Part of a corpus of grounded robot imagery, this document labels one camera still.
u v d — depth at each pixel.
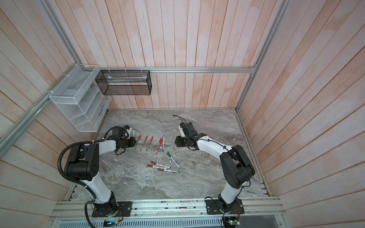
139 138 1.02
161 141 1.01
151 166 0.88
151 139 1.01
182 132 0.76
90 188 0.54
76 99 0.69
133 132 1.00
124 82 1.05
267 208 0.74
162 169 0.87
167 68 0.98
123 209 0.74
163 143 0.98
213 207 0.73
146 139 1.01
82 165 0.49
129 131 0.92
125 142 0.85
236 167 0.47
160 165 0.88
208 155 0.93
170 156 0.93
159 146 0.98
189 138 0.70
